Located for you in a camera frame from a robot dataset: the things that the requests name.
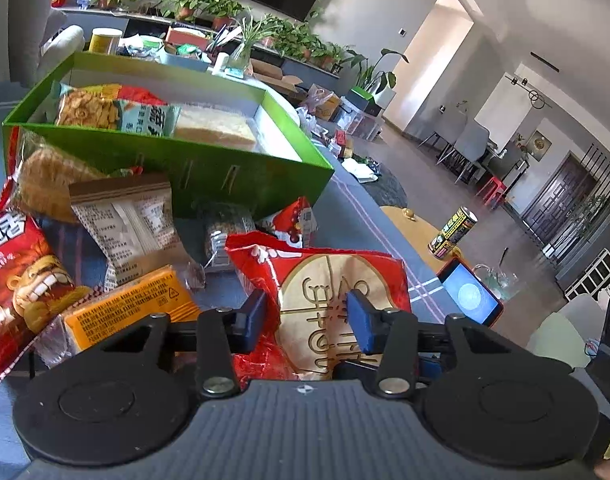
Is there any crumpled white paper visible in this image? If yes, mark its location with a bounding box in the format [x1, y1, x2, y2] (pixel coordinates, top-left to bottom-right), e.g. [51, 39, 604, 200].
[342, 158, 381, 181]

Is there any dark wooden door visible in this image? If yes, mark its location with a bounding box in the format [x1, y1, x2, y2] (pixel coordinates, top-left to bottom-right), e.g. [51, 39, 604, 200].
[522, 155, 601, 241]

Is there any green white cracker packet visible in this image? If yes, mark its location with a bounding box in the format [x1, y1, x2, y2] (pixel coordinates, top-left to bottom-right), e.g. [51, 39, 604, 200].
[55, 84, 183, 139]

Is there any brown and white snack packet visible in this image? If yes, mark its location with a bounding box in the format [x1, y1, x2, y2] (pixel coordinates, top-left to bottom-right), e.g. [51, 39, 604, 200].
[69, 174, 206, 293]

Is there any open cardboard box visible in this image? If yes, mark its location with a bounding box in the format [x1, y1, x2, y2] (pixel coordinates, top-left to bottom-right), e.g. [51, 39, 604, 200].
[250, 58, 304, 94]

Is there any spider plant in glass vase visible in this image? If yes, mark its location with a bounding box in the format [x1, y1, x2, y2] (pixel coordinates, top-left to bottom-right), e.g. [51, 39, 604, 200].
[227, 15, 282, 74]

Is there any bread loaf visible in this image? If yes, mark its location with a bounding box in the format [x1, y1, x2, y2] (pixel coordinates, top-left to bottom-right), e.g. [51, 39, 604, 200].
[174, 104, 260, 151]

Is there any white open shelf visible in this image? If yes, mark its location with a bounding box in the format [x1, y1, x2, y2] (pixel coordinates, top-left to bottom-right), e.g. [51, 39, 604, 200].
[555, 247, 610, 301]

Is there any glass cup with spoon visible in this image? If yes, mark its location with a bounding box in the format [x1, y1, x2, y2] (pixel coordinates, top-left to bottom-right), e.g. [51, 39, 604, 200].
[472, 247, 521, 301]

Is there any clear storage box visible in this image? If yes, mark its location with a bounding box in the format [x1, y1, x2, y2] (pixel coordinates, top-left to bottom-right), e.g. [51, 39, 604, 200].
[335, 102, 386, 141]

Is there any pile of dark packets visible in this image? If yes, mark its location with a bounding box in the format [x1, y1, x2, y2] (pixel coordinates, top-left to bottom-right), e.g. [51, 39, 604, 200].
[117, 42, 159, 61]

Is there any black pendant lamp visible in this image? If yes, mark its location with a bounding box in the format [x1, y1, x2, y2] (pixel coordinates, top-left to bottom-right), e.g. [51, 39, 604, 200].
[505, 74, 554, 110]

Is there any red round rice cracker packet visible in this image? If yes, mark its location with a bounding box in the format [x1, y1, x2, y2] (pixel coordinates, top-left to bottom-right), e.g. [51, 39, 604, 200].
[225, 230, 412, 386]

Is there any grey sofa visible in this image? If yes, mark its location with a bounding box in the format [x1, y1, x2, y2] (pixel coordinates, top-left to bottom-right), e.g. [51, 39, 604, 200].
[0, 0, 86, 91]

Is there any phone in red case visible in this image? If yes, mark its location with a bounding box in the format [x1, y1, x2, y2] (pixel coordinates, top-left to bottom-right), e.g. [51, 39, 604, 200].
[436, 256, 504, 326]

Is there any framed wall picture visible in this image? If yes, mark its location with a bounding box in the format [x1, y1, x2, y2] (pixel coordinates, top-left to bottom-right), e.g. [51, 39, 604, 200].
[525, 130, 554, 161]

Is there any clear plastic bag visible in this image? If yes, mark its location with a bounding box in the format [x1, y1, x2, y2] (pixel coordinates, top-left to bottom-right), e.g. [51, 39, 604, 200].
[297, 107, 331, 141]

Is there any black and yellow can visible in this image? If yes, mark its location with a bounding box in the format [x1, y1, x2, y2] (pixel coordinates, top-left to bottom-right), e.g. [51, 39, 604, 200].
[428, 206, 479, 261]

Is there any pale green seat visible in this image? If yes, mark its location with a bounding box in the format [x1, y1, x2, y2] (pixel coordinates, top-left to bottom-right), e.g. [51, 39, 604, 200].
[528, 294, 609, 369]

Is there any grey dining chair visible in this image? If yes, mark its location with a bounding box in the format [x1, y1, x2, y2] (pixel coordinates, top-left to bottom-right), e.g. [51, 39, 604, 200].
[420, 120, 461, 161]
[452, 122, 491, 184]

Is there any large-leaf plant in white pot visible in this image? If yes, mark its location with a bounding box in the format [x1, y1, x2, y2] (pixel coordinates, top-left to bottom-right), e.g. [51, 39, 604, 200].
[342, 47, 410, 107]

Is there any small red snack packet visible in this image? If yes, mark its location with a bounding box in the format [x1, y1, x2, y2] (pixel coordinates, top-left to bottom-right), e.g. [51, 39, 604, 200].
[261, 196, 319, 249]

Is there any green cardboard box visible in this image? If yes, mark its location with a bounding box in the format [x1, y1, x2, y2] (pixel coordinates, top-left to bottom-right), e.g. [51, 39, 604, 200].
[2, 51, 335, 221]

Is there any small clear nut packet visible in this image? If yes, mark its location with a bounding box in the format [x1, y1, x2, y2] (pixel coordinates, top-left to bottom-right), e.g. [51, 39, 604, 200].
[202, 201, 259, 274]

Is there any yellow tin can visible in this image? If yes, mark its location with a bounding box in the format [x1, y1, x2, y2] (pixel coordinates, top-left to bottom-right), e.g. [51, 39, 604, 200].
[89, 27, 124, 55]

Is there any green and black box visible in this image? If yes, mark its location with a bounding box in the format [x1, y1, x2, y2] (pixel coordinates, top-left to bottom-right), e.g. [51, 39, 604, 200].
[351, 87, 384, 116]

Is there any clear red-edged crispy snack packet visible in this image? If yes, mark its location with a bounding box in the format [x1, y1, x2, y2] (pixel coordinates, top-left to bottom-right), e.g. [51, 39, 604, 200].
[0, 129, 112, 224]

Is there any blue plastic basket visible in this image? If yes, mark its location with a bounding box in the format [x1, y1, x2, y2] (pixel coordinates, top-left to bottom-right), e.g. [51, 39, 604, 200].
[157, 49, 214, 73]

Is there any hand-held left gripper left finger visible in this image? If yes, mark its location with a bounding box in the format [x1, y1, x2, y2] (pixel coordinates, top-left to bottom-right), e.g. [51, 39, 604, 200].
[100, 289, 269, 397]

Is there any red lion chip packet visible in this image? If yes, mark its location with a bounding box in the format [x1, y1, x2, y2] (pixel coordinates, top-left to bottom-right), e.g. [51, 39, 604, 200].
[0, 210, 93, 397]

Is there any red plastic stool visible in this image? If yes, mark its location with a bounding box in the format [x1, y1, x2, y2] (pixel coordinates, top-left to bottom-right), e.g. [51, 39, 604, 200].
[478, 176, 507, 206]

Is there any orange rectangular box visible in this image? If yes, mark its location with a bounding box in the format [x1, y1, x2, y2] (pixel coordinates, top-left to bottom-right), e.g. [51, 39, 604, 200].
[165, 27, 209, 51]

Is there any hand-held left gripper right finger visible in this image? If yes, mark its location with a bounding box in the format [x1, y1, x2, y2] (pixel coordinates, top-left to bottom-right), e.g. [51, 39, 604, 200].
[346, 289, 516, 396]

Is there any dark marble round table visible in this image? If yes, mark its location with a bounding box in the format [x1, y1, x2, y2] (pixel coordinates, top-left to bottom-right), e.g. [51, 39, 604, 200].
[345, 157, 409, 209]

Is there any orange snack packet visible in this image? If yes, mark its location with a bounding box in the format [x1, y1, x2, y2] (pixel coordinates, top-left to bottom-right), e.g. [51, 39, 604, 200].
[35, 264, 206, 371]

